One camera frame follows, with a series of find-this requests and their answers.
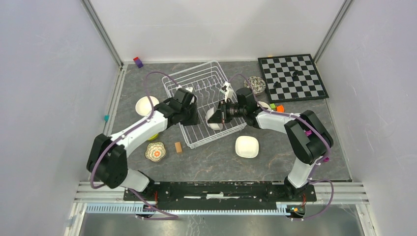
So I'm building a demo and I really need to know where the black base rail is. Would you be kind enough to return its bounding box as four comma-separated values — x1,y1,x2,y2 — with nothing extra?
140,181,317,210

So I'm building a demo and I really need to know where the green square plastic bowl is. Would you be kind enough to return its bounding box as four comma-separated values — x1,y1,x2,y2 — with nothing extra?
235,136,259,158

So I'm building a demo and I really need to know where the orange curved plastic piece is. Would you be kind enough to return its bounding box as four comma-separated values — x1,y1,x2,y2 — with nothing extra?
276,105,285,113

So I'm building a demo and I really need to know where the black white chessboard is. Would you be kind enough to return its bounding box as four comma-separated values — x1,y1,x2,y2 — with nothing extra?
258,54,329,103

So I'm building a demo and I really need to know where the white round bowl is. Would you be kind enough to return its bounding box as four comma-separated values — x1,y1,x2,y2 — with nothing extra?
205,107,223,131

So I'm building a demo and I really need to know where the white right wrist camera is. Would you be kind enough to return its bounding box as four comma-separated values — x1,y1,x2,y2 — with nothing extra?
219,82,235,103

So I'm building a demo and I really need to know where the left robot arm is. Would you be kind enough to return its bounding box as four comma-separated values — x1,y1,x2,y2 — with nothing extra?
87,87,200,201

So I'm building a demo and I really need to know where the small wooden block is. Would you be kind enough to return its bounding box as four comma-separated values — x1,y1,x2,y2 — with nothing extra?
175,142,183,153

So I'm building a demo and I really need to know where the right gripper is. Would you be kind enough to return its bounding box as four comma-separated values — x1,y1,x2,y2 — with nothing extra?
208,99,246,124

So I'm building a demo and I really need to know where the red purple block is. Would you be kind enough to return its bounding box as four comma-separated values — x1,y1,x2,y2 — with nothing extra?
133,57,144,68

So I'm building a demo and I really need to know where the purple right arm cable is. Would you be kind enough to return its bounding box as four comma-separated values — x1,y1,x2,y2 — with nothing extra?
228,73,334,221

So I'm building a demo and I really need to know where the yellow green round bowl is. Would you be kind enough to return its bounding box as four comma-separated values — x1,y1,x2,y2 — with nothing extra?
147,133,159,141

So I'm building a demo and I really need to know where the tan ceramic floral bowl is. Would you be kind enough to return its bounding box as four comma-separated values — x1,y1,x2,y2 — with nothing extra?
258,101,271,110

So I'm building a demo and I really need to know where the pink patterned bowl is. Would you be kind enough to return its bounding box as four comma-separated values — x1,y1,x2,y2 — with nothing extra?
243,76,266,96

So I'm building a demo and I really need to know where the cream lobed small bowl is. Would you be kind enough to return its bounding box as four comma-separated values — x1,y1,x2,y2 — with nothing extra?
145,142,167,162

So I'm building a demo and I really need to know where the white wire dish rack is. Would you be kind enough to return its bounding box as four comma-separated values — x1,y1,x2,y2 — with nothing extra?
162,60,246,148

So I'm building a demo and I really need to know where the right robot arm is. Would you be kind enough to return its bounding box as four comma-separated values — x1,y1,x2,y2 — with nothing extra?
207,88,334,201

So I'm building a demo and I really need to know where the large white ribbed bowl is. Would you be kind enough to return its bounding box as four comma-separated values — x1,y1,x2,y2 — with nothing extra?
135,96,159,117

